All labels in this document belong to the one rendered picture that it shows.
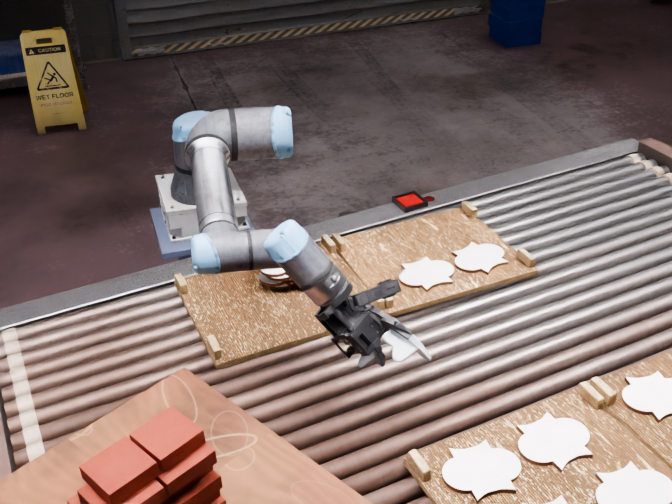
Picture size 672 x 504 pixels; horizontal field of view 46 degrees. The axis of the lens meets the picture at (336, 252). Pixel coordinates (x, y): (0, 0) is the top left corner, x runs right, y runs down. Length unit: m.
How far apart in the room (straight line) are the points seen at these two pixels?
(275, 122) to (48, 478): 0.86
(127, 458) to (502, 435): 0.77
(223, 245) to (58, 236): 2.77
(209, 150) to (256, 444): 0.64
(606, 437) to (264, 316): 0.78
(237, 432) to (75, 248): 2.73
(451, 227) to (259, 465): 1.01
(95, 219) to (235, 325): 2.52
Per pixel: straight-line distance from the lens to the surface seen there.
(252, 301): 1.89
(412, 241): 2.08
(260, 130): 1.76
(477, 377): 1.71
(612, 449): 1.59
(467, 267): 1.98
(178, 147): 2.20
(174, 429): 1.06
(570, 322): 1.89
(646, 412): 1.67
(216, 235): 1.48
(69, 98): 5.30
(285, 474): 1.35
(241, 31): 6.60
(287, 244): 1.37
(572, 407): 1.65
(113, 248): 4.00
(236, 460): 1.38
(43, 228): 4.29
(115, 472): 1.03
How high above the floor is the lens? 2.05
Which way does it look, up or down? 33 degrees down
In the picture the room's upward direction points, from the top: 2 degrees counter-clockwise
